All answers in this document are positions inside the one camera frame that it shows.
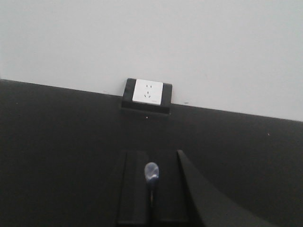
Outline black socket housing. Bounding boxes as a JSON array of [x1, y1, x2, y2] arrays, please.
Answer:
[[121, 78, 172, 114]]

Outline white wall power socket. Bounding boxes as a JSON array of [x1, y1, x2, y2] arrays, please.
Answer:
[[132, 79, 163, 105]]

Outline clear glass test tube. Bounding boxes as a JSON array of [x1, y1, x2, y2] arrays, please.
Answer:
[[144, 162, 160, 208]]

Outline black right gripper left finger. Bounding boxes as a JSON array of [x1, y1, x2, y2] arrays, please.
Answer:
[[117, 150, 149, 224]]

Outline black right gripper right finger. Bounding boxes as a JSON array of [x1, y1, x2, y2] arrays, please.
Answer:
[[152, 149, 188, 223]]

